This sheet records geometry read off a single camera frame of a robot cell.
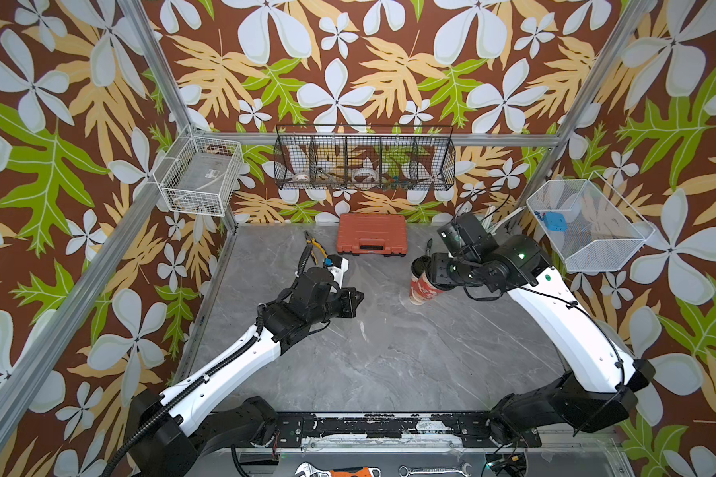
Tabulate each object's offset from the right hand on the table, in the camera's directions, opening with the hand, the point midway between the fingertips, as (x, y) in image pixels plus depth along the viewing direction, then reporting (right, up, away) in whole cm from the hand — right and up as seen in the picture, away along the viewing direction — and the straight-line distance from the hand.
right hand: (435, 270), depth 70 cm
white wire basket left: (-65, +27, +17) cm, 73 cm away
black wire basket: (-18, +36, +28) cm, 49 cm away
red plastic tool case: (-13, +12, +43) cm, 46 cm away
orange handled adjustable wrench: (-30, -47, -1) cm, 56 cm away
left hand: (-16, -6, +4) cm, 18 cm away
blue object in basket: (+40, +14, +16) cm, 45 cm away
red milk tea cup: (-2, -6, +7) cm, 9 cm away
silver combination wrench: (+7, -47, -1) cm, 48 cm away
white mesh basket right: (+47, +12, +12) cm, 50 cm away
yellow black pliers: (-35, +8, +45) cm, 57 cm away
